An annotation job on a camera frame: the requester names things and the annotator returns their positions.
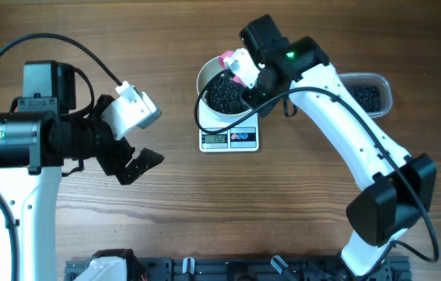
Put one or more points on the clear plastic food container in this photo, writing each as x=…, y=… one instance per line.
x=371, y=91

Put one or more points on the left grey rail clamp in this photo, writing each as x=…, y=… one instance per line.
x=188, y=267

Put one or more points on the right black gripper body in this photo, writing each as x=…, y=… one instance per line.
x=270, y=95

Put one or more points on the pink plastic measuring scoop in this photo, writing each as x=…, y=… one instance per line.
x=228, y=55

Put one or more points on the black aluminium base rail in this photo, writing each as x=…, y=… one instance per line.
x=395, y=268

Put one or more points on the white ceramic bowl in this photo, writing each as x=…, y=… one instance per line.
x=207, y=72

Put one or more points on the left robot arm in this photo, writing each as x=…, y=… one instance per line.
x=44, y=128

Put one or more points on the grey rail clamp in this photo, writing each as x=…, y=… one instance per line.
x=278, y=264
x=188, y=267

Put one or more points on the white digital kitchen scale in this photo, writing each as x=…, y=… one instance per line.
x=244, y=137

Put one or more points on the right grey rail clamp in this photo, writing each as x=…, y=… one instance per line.
x=278, y=264

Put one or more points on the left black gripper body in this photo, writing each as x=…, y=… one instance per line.
x=97, y=140

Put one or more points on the black beans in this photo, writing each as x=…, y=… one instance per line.
x=224, y=95

